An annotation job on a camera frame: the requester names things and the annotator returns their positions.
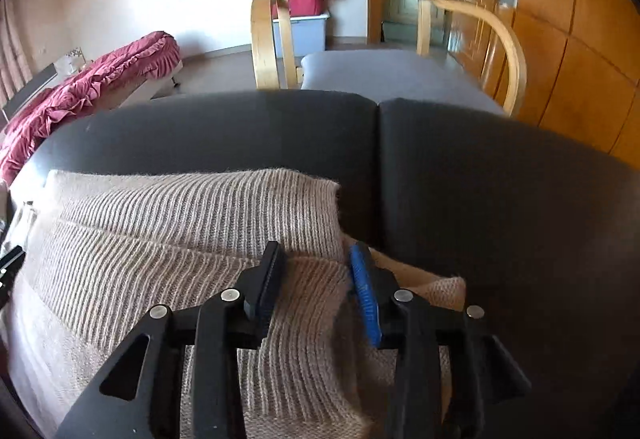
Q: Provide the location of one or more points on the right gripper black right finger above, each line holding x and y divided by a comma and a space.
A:
449, 368

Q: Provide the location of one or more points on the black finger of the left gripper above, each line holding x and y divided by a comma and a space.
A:
11, 264

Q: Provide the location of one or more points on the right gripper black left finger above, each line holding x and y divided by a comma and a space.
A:
137, 391

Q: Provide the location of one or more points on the tan knitted sweater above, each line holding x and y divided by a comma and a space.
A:
103, 250

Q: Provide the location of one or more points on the dark grey sofa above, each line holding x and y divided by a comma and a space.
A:
546, 230

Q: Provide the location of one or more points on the beige window curtain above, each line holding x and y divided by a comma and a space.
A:
14, 68

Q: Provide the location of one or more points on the red ruffled bedspread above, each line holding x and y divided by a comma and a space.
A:
154, 56

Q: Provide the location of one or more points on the light blue storage box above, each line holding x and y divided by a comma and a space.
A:
309, 34

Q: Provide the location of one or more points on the wooden wardrobe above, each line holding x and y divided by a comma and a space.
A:
582, 61

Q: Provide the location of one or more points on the red storage box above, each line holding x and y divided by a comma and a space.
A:
300, 8

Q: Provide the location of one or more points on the grey cushioned wooden armchair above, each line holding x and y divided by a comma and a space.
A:
380, 74

